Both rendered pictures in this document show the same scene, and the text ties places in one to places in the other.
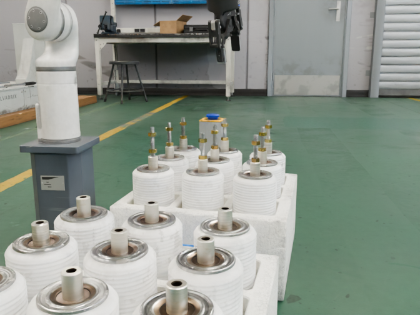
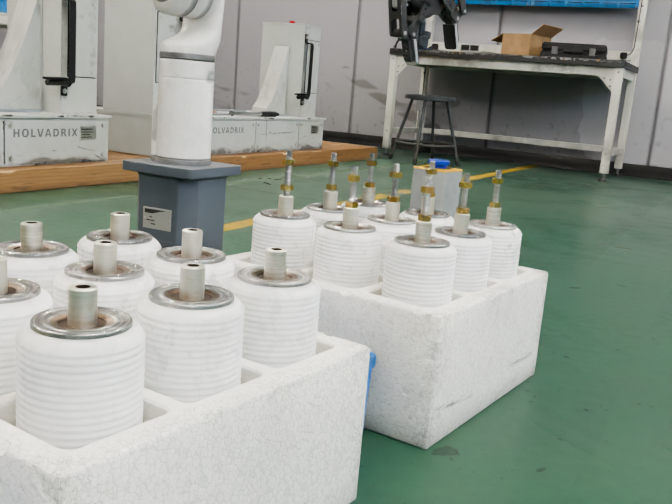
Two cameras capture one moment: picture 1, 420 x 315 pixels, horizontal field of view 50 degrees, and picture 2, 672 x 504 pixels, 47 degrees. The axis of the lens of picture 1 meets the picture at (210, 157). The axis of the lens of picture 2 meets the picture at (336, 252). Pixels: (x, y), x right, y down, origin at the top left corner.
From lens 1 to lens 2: 0.35 m
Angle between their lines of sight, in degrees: 19
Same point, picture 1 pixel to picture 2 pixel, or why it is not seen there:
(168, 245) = not seen: hidden behind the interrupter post
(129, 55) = (447, 88)
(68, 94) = (194, 93)
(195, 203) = (325, 272)
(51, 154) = (159, 177)
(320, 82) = not seen: outside the picture
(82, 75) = (369, 115)
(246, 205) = (394, 285)
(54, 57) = (181, 40)
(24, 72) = (267, 96)
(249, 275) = (290, 352)
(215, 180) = (359, 241)
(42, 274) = not seen: hidden behind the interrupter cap
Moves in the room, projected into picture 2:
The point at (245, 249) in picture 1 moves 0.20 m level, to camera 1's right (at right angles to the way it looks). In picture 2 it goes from (284, 309) to (489, 348)
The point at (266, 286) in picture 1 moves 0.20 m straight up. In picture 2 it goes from (303, 370) to (319, 160)
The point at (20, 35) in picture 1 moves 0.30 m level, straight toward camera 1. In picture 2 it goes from (272, 41) to (268, 38)
